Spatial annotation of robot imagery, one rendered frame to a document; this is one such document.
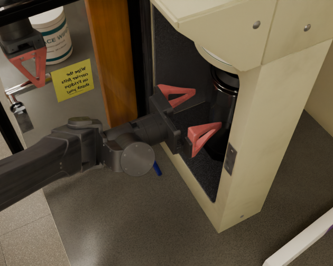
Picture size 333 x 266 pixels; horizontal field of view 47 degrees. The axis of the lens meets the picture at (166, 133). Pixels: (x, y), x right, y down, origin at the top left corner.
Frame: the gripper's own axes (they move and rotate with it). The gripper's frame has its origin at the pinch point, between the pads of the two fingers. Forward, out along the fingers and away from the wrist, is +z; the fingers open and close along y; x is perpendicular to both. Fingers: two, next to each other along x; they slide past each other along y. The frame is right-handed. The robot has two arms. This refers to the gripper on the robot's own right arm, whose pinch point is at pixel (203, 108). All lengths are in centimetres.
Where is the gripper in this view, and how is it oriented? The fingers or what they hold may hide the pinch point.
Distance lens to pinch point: 73.1
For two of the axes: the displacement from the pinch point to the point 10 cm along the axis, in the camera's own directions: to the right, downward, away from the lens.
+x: 0.1, 6.2, 7.8
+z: 8.9, -3.6, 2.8
